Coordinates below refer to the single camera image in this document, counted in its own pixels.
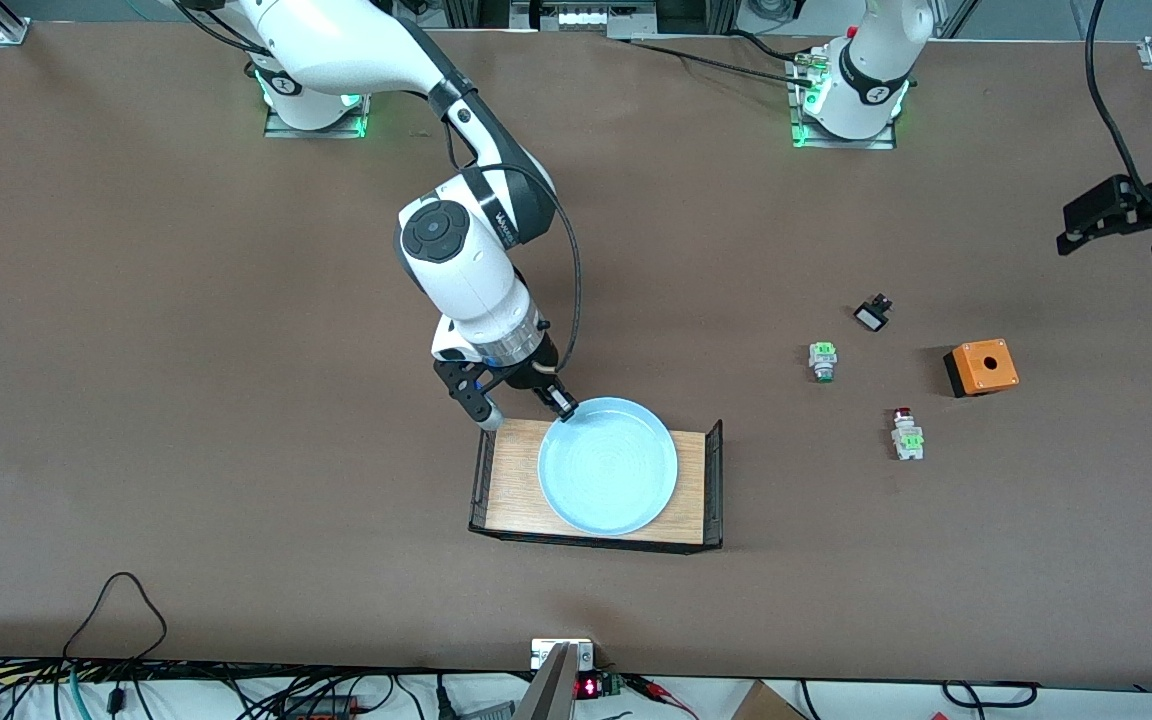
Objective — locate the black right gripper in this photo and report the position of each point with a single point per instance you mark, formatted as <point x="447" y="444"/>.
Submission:
<point x="537" y="370"/>

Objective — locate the light blue round plate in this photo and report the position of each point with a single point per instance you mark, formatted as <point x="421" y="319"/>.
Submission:
<point x="606" y="470"/>

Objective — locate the red push button switch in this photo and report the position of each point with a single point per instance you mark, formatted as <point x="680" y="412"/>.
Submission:
<point x="906" y="440"/>

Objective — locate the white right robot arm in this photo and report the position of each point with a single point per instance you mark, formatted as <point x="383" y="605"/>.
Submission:
<point x="336" y="45"/>

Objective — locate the wooden tray black mesh sides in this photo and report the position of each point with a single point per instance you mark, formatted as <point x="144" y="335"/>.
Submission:
<point x="511" y="490"/>

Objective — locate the red LED display module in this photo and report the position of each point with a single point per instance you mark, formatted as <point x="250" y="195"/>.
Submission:
<point x="588" y="687"/>

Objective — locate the grey metal beam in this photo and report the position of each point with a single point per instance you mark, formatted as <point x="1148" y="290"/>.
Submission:
<point x="548" y="695"/>

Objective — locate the red clip test leads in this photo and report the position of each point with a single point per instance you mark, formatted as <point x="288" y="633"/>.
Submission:
<point x="651" y="685"/>

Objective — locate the brown cardboard piece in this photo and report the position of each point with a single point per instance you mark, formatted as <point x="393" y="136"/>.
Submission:
<point x="761" y="705"/>

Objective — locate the short aluminium profile corner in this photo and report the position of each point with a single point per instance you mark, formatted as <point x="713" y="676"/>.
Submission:
<point x="11" y="25"/>

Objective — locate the orange button enclosure box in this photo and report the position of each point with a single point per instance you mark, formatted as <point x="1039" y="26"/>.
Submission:
<point x="986" y="372"/>

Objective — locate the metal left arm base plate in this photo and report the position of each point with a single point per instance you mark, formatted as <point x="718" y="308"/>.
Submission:
<point x="881" y="144"/>

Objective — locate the black rectangular switch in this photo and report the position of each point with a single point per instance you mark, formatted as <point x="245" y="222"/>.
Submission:
<point x="872" y="318"/>

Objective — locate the silver metal bracket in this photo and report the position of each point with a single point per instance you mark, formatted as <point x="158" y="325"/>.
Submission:
<point x="541" y="652"/>

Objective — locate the green push button switch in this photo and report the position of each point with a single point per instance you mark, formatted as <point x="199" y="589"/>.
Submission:
<point x="823" y="358"/>

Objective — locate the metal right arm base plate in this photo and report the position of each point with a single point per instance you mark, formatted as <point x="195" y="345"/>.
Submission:
<point x="286" y="131"/>

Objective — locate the metal frame with lights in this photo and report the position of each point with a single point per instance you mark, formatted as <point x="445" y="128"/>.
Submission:
<point x="581" y="18"/>

